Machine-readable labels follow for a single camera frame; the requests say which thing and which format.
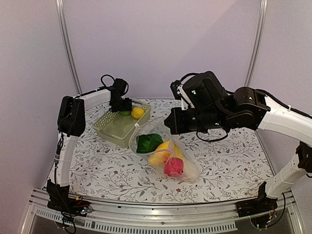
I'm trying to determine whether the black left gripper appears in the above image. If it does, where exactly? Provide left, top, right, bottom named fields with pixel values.
left=111, top=97, right=132, bottom=113

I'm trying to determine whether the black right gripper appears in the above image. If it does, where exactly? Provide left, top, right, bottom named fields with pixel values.
left=164, top=106, right=228, bottom=134

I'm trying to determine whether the green toy apple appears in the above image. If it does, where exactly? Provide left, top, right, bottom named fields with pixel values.
left=119, top=111, right=131, bottom=116

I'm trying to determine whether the yellow toy lemon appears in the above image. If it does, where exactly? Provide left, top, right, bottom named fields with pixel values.
left=131, top=107, right=145, bottom=119

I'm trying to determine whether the clear zip top bag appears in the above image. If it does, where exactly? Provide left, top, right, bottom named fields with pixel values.
left=129, top=117, right=200, bottom=183

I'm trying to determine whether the green toy leaf vegetable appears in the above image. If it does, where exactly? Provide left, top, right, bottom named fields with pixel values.
left=136, top=134, right=163, bottom=154

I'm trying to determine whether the orange yellow toy mango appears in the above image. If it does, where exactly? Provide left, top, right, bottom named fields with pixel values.
left=148, top=141, right=171, bottom=167

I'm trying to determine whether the red toy food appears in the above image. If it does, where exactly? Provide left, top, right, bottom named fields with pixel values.
left=164, top=157, right=184, bottom=177

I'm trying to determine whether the toy napa cabbage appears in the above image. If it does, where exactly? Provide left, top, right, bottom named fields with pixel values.
left=172, top=143, right=200, bottom=183

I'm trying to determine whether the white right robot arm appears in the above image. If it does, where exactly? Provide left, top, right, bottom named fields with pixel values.
left=164, top=71, right=312, bottom=217

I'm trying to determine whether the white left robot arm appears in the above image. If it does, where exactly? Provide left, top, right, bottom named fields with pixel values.
left=47, top=78, right=132, bottom=216

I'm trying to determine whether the pale green plastic basket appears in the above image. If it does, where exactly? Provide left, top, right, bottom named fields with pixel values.
left=93, top=100, right=151, bottom=148

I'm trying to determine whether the floral patterned table mat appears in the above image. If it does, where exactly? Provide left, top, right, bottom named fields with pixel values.
left=69, top=103, right=273, bottom=203

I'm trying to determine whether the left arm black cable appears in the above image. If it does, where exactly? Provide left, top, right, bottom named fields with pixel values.
left=100, top=74, right=117, bottom=90

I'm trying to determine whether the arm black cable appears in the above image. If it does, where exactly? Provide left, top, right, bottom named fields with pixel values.
left=260, top=89, right=312, bottom=117
left=100, top=74, right=117, bottom=90

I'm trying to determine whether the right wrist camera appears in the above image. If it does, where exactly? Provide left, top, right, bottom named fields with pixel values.
left=170, top=80, right=191, bottom=111

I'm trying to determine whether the front aluminium rail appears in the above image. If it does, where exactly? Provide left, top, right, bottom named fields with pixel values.
left=29, top=192, right=303, bottom=234

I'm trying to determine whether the left aluminium frame post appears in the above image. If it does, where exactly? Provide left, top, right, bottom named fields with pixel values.
left=56, top=0, right=82, bottom=94

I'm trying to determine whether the aluminium frame post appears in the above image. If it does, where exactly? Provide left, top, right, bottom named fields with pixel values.
left=244, top=0, right=268, bottom=86
left=56, top=0, right=82, bottom=94

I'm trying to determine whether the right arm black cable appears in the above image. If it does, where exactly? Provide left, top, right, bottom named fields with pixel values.
left=260, top=89, right=312, bottom=117

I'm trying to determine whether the right aluminium frame post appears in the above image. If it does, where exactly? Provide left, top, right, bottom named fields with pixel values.
left=244, top=0, right=268, bottom=86

